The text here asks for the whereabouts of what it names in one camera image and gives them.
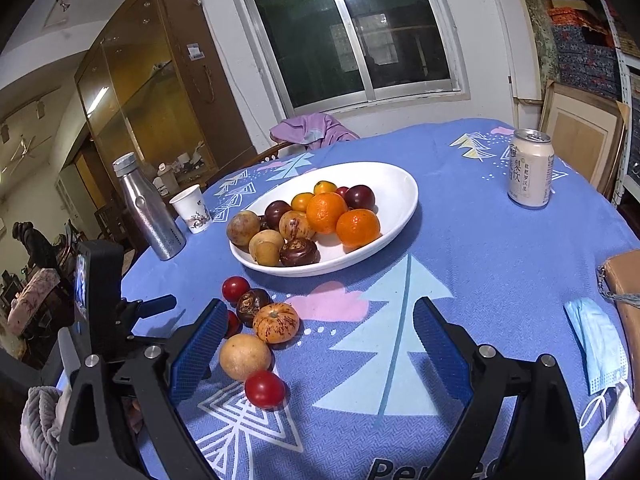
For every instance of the purple cloth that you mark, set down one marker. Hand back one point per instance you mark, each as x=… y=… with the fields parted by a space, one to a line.
x=310 y=130

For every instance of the stack of patterned boxes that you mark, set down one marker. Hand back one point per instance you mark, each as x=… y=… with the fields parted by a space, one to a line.
x=585 y=55

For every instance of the wooden chair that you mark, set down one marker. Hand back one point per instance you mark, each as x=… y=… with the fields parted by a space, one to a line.
x=265 y=152

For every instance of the green patterned panel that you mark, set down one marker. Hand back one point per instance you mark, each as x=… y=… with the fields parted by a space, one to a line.
x=537 y=30

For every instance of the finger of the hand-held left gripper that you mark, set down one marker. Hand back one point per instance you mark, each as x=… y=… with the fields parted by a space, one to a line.
x=150 y=306

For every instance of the blue face mask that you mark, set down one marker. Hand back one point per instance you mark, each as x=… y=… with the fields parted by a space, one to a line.
x=597 y=340

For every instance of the person's left forearm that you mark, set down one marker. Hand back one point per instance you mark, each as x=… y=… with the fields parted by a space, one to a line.
x=42 y=410

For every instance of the dark purple plum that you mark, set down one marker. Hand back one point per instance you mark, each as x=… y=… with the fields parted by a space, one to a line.
x=277 y=214
x=360 y=196

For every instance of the white paper cup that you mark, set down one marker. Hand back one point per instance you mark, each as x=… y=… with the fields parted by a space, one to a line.
x=192 y=210

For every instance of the white oval plate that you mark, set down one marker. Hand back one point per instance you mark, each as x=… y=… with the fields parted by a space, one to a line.
x=390 y=200

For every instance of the red cherry tomato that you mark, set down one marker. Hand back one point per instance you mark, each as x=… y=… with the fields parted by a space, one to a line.
x=341 y=191
x=235 y=289
x=264 y=389
x=232 y=324

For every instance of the yellow-orange tangerine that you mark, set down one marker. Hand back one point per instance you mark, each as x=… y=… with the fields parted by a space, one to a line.
x=325 y=187
x=301 y=201

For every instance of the speckled passion fruit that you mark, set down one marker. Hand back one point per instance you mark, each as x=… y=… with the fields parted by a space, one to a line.
x=295 y=225
x=276 y=323

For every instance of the floral pink cloth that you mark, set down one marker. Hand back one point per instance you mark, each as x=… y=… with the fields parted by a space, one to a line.
x=32 y=295

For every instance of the large dark water chestnut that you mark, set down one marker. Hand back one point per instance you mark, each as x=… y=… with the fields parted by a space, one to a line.
x=299 y=252

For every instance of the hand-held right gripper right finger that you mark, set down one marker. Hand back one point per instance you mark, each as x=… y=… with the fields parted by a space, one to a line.
x=440 y=350

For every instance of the orange mandarin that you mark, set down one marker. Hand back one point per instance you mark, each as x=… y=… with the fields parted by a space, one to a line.
x=358 y=227
x=326 y=212

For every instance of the brown leather pouch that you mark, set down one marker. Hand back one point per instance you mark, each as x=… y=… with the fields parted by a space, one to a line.
x=627 y=275

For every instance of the beige drink can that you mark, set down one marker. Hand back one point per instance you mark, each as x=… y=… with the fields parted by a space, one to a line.
x=530 y=170

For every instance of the sliding glass window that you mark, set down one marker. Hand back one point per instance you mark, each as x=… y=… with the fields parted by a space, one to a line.
x=310 y=35

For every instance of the wooden glass-door cabinet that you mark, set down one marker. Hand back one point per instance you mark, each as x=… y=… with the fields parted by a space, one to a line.
x=150 y=60

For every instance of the silver metal bottle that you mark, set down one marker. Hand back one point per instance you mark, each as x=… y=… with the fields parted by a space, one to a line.
x=150 y=210

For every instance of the white board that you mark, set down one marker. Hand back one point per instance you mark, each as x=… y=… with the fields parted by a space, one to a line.
x=515 y=35

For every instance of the blue printed tablecloth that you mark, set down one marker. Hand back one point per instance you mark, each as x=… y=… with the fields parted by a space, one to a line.
x=475 y=240

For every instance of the wooden picture frame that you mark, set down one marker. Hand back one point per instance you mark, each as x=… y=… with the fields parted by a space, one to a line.
x=580 y=135

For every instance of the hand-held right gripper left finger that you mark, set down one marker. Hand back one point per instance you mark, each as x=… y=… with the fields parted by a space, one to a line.
x=197 y=355

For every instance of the ceiling fan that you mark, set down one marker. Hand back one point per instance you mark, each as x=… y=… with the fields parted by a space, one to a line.
x=22 y=149

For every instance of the white crumpled napkin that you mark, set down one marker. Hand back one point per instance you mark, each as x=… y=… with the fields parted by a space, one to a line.
x=615 y=425

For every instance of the white metal shelf rack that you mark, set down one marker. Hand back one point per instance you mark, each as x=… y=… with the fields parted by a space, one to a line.
x=627 y=85

